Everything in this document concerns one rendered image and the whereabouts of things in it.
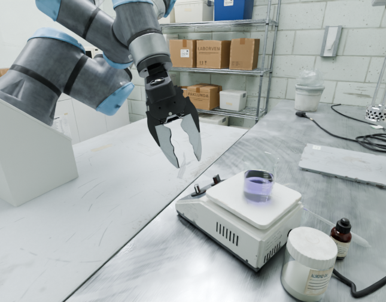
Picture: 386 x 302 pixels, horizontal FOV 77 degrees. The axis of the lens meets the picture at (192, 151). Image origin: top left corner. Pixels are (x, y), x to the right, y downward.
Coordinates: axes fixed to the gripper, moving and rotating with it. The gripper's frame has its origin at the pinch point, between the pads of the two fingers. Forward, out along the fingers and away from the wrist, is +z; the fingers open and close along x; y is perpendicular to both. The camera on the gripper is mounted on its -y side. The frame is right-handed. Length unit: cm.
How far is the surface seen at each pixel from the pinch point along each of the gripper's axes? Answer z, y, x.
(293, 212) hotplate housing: 13.9, -6.9, -14.0
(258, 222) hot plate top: 11.4, -12.6, -7.4
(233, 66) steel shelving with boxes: -65, 197, -61
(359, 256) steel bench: 24.3, -6.7, -21.9
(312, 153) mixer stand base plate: 12.4, 28.7, -35.2
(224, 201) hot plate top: 8.2, -8.2, -4.0
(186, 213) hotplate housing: 9.8, -0.8, 3.5
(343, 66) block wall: -27, 186, -155
